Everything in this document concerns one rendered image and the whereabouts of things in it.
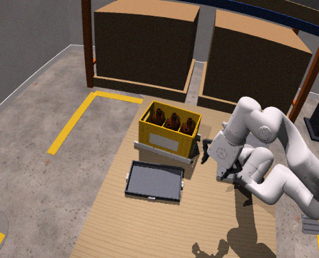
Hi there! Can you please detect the brown glass bottle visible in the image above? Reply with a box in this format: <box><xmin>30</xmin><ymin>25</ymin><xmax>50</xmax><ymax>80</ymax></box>
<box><xmin>166</xmin><ymin>113</ymin><xmax>180</xmax><ymax>132</ymax></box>
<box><xmin>180</xmin><ymin>117</ymin><xmax>195</xmax><ymax>136</ymax></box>
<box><xmin>182</xmin><ymin>128</ymin><xmax>189</xmax><ymax>135</ymax></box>

